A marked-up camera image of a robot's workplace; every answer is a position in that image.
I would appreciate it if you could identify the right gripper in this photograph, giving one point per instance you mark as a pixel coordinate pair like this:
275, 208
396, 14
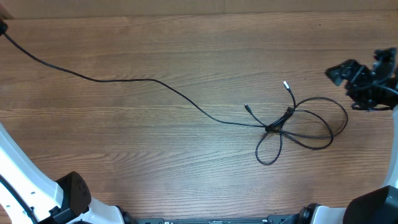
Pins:
344, 70

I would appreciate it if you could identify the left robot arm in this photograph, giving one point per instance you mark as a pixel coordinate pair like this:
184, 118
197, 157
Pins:
29, 196

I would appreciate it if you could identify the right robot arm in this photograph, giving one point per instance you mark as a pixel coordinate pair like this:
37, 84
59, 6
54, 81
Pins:
379, 206

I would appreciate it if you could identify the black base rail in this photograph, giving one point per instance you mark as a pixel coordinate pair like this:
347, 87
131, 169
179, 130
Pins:
270, 219

